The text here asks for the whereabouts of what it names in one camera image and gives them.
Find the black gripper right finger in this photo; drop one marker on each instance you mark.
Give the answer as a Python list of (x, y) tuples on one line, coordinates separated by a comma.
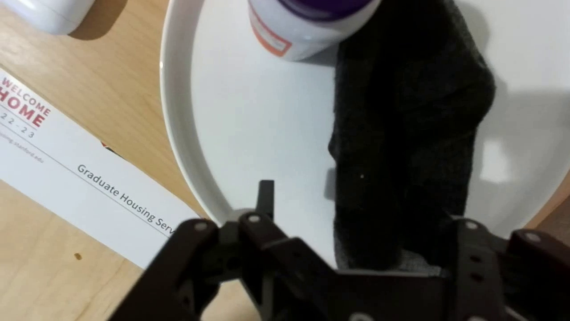
[(509, 274)]

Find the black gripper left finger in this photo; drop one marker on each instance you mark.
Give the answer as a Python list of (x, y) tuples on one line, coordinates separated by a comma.
[(237, 269)]

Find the dark grey sock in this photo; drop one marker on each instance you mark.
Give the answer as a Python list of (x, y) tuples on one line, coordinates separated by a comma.
[(410, 137)]

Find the white round plate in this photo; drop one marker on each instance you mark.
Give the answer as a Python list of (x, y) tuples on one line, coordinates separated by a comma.
[(255, 131)]

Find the white printed paper leaflet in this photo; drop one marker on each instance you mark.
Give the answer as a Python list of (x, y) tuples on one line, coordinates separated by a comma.
[(89, 185)]

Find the white bottle purple cap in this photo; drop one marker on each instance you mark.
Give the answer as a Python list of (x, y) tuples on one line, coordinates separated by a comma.
[(308, 28)]

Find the small plain white bottle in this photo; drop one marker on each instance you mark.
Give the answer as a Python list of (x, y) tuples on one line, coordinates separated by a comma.
[(46, 14)]

